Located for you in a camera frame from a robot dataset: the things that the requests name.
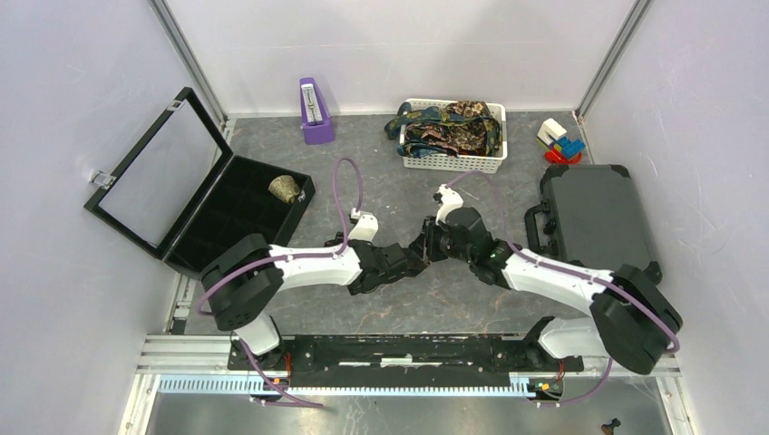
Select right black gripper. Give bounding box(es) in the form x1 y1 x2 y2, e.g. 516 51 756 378
408 215 474 265

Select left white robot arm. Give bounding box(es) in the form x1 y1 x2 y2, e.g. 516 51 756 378
196 234 427 370

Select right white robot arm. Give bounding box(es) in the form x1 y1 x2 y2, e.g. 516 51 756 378
409 207 683 375

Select pile of patterned ties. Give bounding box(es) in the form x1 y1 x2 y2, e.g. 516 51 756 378
384 101 502 159

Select white perforated basket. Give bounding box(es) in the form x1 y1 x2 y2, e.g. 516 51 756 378
395 98 508 174

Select rolled gold tie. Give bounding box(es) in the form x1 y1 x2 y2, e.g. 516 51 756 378
268 175 302 204

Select colourful toy blocks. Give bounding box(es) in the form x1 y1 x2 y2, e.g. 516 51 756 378
536 118 586 165

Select dark grey hard case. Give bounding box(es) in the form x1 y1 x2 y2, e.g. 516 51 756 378
524 164 663 286

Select purple metronome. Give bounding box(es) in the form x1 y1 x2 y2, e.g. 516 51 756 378
299 77 336 145

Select black display box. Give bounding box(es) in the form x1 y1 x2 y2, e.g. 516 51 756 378
84 87 316 279

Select small black knob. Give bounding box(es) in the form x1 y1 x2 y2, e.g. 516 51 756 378
600 418 621 435

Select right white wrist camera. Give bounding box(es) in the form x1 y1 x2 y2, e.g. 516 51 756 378
433 184 463 224

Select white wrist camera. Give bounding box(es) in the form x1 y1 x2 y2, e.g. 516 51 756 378
433 184 463 224
347 208 379 242

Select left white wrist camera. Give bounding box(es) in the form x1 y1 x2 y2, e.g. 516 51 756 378
347 208 379 242

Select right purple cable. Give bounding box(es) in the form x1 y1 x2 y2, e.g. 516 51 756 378
444 170 681 408

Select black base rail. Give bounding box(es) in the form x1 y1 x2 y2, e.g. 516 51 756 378
257 333 584 388

